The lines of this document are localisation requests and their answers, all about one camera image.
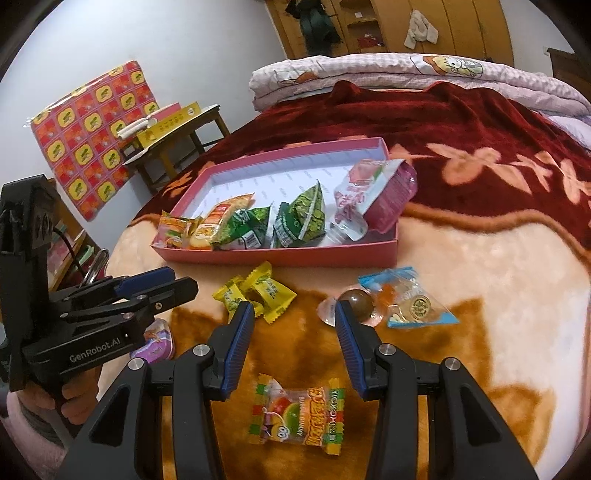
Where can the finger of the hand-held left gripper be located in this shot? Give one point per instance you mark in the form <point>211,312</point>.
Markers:
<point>171,293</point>
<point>143,279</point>

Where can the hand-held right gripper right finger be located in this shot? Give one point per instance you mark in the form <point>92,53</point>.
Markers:
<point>353,350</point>

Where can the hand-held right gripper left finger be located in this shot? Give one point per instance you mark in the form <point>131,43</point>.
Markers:
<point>238,346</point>

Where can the small jelly cup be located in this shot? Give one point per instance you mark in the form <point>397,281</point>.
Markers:
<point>358,302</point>

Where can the yellow candy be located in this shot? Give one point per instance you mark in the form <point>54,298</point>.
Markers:
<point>228,297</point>
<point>272,295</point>

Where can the purple mint tin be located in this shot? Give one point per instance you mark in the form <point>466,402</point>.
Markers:
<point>157,341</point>

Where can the colourful gummy candy packet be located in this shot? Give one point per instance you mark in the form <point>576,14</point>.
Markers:
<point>175,233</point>
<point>295,415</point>

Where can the blue clear snack packet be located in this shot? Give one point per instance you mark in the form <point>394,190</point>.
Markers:
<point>415,304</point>

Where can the yellow rice cracker packet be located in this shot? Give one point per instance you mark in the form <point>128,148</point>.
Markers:
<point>217,221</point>

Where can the green pea snack packet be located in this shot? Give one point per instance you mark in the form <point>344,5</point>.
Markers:
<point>300,217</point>
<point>242,228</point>

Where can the pink cardboard box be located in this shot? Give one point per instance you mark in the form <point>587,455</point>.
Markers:
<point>286,257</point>

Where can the pink jelly drink pouch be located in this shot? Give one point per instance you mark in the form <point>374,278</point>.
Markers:
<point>383,198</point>

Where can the person's left forearm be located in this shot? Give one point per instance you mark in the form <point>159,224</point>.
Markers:
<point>27,443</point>

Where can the person's left hand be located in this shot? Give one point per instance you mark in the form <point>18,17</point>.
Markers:
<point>81,397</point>

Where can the metal spring clip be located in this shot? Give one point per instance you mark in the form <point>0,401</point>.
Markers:
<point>98,270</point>

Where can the red yellow patterned board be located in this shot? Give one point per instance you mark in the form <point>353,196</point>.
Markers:
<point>87,138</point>

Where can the wooden side table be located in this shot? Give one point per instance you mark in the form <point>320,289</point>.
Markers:
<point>184,131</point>

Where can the yellow cardboard box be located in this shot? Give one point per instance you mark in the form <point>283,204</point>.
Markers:
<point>171,122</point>

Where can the red cream plush blanket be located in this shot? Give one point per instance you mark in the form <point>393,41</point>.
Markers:
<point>485,152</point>

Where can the pink checkered folded quilt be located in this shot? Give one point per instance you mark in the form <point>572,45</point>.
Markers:
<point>369,69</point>

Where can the dark green hanging jacket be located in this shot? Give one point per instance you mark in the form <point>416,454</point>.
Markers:
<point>316,27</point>

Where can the red shelf item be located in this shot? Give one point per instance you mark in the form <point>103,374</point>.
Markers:
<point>371,41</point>

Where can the lilac bedsheet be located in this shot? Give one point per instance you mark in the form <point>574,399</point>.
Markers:
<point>572,129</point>

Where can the white hanging towel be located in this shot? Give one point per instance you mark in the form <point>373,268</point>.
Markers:
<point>420,30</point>

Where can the wooden wardrobe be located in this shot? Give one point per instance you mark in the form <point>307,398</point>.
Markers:
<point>471,27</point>

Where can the wooden headboard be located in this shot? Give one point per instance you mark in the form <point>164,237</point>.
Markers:
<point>572,69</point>

